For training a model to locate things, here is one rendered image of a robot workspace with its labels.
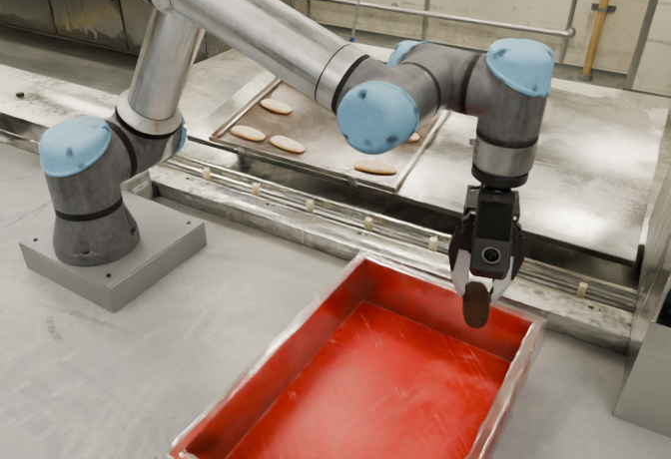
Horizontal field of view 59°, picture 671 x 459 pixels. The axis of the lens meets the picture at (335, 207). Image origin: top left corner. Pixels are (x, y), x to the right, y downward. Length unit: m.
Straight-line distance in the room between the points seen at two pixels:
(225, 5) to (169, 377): 0.57
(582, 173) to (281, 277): 0.68
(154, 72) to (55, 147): 0.20
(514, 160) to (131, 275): 0.69
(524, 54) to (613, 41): 4.10
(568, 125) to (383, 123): 0.96
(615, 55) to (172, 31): 4.11
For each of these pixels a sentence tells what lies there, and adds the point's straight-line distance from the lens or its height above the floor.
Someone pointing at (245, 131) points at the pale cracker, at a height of 0.91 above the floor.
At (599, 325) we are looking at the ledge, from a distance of 1.07.
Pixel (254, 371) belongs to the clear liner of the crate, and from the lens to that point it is 0.83.
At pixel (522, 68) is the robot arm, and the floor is 1.32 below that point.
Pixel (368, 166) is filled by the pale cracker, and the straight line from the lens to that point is 1.32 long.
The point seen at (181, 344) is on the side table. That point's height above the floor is 0.82.
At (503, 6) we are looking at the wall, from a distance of 4.86.
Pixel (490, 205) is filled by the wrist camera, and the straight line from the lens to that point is 0.76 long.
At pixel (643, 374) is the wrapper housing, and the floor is 0.92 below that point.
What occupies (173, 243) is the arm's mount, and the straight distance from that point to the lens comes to 1.16.
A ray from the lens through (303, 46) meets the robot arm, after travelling 0.66.
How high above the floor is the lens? 1.54
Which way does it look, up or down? 33 degrees down
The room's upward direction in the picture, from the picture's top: 1 degrees clockwise
